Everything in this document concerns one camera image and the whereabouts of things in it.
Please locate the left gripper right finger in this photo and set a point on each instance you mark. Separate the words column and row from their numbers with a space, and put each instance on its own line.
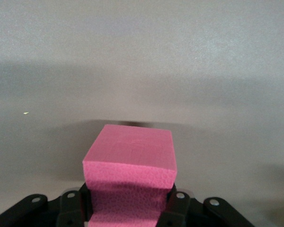
column 203, row 215

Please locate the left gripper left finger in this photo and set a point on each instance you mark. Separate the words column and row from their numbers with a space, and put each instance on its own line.
column 38, row 212

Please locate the red cube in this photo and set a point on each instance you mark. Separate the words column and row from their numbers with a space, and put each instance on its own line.
column 132, row 160

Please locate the brown table mat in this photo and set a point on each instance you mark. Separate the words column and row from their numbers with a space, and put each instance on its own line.
column 156, row 59

